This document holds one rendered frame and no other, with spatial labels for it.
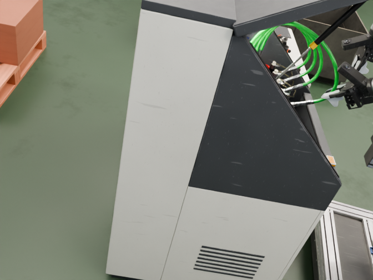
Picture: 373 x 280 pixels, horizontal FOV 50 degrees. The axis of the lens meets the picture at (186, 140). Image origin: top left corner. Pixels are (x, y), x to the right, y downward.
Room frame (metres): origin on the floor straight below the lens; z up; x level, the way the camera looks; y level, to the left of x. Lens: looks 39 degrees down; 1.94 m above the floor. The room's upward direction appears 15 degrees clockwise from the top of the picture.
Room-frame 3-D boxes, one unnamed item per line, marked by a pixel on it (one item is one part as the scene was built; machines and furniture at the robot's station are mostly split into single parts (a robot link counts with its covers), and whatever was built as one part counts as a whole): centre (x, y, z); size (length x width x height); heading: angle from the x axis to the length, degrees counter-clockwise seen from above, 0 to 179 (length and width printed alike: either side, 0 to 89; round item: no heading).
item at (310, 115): (1.56, -0.57, 0.87); 0.62 x 0.04 x 0.16; 6
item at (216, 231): (1.53, -0.30, 0.39); 0.70 x 0.58 x 0.79; 6
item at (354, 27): (4.31, -1.07, 0.32); 0.92 x 0.76 x 0.64; 5
